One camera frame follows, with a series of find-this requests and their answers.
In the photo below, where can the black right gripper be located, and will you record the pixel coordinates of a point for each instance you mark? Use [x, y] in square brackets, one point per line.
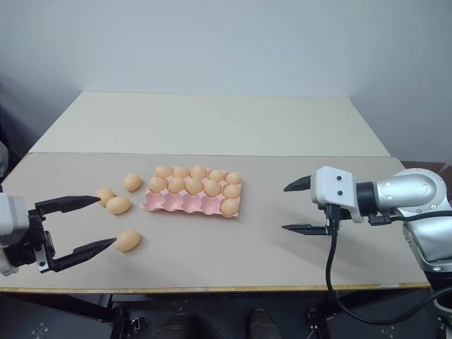
[333, 213]

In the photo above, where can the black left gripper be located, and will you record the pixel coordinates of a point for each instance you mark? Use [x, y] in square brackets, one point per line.
[39, 243]

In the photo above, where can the pink egg tray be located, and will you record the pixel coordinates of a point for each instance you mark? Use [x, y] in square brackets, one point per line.
[183, 205]

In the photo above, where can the brown egg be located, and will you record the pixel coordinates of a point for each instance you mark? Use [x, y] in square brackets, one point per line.
[233, 178]
[163, 172]
[229, 207]
[193, 186]
[181, 172]
[118, 205]
[157, 184]
[198, 171]
[231, 191]
[212, 188]
[105, 196]
[216, 175]
[176, 185]
[132, 182]
[128, 240]

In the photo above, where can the reddish brown furniture piece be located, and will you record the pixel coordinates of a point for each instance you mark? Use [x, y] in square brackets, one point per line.
[422, 165]

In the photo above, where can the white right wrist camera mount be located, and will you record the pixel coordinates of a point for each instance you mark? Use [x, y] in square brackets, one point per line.
[335, 192]

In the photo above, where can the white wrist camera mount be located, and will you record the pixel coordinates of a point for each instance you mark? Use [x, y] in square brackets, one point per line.
[12, 222]
[335, 192]

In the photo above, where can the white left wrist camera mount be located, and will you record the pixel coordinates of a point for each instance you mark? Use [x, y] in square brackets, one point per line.
[12, 222]

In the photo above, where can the black table frame bar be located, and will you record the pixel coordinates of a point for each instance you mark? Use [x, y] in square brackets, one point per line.
[70, 305]

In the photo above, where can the black table leg bracket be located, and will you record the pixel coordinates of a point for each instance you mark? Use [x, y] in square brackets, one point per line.
[316, 323]

